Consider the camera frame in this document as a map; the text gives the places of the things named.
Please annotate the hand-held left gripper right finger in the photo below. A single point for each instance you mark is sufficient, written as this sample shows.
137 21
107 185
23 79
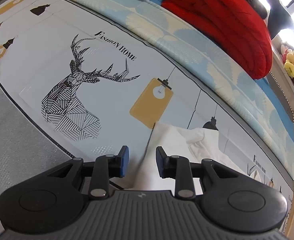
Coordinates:
160 162

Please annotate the white shirt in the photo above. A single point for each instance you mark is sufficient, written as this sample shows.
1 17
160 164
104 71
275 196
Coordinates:
177 140

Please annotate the printed bed sheet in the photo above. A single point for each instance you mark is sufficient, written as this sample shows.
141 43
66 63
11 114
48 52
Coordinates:
112 85

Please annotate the dark blue shark plush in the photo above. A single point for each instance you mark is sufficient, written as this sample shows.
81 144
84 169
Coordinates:
279 15

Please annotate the yellow plush toy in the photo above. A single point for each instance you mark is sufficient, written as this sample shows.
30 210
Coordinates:
290 65

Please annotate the light blue patterned quilt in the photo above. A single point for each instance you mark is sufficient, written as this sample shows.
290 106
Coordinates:
187 45

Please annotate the red folded blanket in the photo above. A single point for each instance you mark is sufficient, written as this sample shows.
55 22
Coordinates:
224 17

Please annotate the window sill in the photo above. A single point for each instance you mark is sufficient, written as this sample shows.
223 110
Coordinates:
282 85

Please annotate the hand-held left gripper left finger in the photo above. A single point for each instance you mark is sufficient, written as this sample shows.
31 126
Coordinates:
124 161

